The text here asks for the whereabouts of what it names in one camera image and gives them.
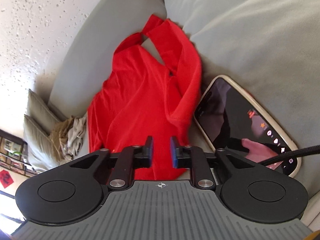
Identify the front sage throw pillow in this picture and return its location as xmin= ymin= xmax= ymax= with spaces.
xmin=24 ymin=115 xmax=62 ymax=173

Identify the rear sage throw pillow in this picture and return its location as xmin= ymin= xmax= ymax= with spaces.
xmin=27 ymin=89 xmax=62 ymax=135

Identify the red long-sleeve shirt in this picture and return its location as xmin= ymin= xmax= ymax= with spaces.
xmin=87 ymin=15 xmax=202 ymax=180

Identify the sage throw pillow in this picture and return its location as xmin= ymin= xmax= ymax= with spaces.
xmin=27 ymin=89 xmax=62 ymax=135
xmin=24 ymin=115 xmax=62 ymax=173

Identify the red square wall decoration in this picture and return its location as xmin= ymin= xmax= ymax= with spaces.
xmin=0 ymin=170 xmax=14 ymax=189

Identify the beige crumpled garment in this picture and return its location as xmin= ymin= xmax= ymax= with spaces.
xmin=66 ymin=116 xmax=87 ymax=158

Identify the black braided cable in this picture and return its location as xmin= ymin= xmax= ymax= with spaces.
xmin=260 ymin=145 xmax=320 ymax=167

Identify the smartphone with beige case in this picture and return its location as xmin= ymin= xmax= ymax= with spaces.
xmin=194 ymin=75 xmax=298 ymax=163

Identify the dark wooden bookshelf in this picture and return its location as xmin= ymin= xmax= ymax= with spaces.
xmin=0 ymin=129 xmax=37 ymax=178

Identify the brown crumpled garment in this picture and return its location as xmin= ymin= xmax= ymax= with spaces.
xmin=49 ymin=117 xmax=74 ymax=163

